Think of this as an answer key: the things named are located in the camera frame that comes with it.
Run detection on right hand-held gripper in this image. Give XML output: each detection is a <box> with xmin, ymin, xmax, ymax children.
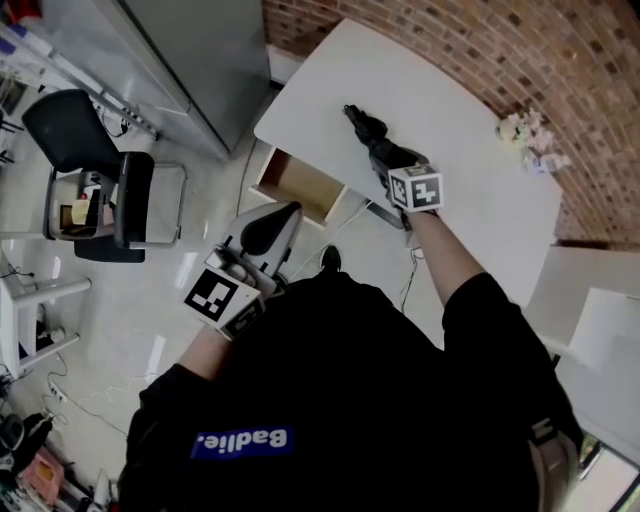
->
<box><xmin>370</xmin><ymin>149</ymin><xmax>445</xmax><ymax>232</ymax></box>

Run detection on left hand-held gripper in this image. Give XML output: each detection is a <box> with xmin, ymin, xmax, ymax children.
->
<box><xmin>183</xmin><ymin>200</ymin><xmax>304</xmax><ymax>342</ymax></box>

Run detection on wooden drawer with white front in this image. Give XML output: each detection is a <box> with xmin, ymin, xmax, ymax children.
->
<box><xmin>248</xmin><ymin>146</ymin><xmax>349</xmax><ymax>231</ymax></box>

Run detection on person's left forearm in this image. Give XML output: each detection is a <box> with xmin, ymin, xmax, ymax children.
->
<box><xmin>177</xmin><ymin>324</ymin><xmax>237</xmax><ymax>384</ymax></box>

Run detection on person's right forearm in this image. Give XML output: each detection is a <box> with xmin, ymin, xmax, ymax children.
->
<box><xmin>407</xmin><ymin>209</ymin><xmax>484</xmax><ymax>321</ymax></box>

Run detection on white desk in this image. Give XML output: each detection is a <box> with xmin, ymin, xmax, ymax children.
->
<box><xmin>253</xmin><ymin>18</ymin><xmax>564</xmax><ymax>309</ymax></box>

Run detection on person's left hand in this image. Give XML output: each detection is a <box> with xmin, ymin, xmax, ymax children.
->
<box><xmin>204</xmin><ymin>248</ymin><xmax>262</xmax><ymax>290</ymax></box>

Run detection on person's black shoe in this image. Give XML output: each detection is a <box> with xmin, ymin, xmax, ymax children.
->
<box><xmin>319</xmin><ymin>244</ymin><xmax>343</xmax><ymax>274</ymax></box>

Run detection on white flower bouquet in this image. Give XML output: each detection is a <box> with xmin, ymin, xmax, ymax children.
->
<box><xmin>496</xmin><ymin>109</ymin><xmax>551</xmax><ymax>154</ymax></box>

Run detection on clear plastic bottle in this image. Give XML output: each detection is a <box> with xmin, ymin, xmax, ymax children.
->
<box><xmin>524</xmin><ymin>152</ymin><xmax>572</xmax><ymax>176</ymax></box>

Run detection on person's black shirt torso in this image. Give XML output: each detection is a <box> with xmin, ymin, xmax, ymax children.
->
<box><xmin>117</xmin><ymin>272</ymin><xmax>586</xmax><ymax>512</ymax></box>

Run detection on grey metal cabinet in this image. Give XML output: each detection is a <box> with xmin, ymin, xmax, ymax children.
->
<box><xmin>42</xmin><ymin>0</ymin><xmax>274</xmax><ymax>161</ymax></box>

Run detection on grey open box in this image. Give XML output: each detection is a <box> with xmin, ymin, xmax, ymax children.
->
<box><xmin>44</xmin><ymin>170</ymin><xmax>119</xmax><ymax>242</ymax></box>

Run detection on black office chair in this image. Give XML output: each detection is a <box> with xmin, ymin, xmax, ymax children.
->
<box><xmin>21</xmin><ymin>88</ymin><xmax>190</xmax><ymax>265</ymax></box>

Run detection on white low shelf unit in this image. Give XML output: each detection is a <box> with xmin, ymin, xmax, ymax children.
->
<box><xmin>0</xmin><ymin>259</ymin><xmax>94</xmax><ymax>379</ymax></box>

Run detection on white shelving rack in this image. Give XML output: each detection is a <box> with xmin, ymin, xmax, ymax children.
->
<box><xmin>0</xmin><ymin>19</ymin><xmax>162</xmax><ymax>142</ymax></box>

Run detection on pink box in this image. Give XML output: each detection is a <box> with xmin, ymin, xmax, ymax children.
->
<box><xmin>29</xmin><ymin>447</ymin><xmax>65</xmax><ymax>496</ymax></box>

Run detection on thin grey cable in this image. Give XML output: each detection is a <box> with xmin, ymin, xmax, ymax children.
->
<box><xmin>236</xmin><ymin>139</ymin><xmax>259</xmax><ymax>222</ymax></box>

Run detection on white floor cable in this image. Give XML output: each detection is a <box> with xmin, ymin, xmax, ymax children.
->
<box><xmin>74</xmin><ymin>372</ymin><xmax>167</xmax><ymax>407</ymax></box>

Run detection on grey shoulder strap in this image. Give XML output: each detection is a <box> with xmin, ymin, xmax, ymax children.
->
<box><xmin>527</xmin><ymin>417</ymin><xmax>584</xmax><ymax>512</ymax></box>

